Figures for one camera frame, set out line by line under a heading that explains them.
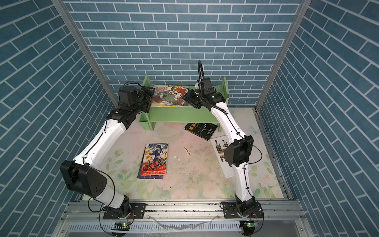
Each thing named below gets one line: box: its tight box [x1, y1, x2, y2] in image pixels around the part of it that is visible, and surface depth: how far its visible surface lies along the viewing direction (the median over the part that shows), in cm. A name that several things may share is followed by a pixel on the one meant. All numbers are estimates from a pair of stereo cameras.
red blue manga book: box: [140, 143, 169, 176], surface depth 91 cm
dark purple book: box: [137, 164, 164, 180], surface depth 86 cm
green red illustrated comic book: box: [151, 85, 190, 108], surface depth 88 cm
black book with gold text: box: [183, 122, 219, 142], surface depth 108 cm
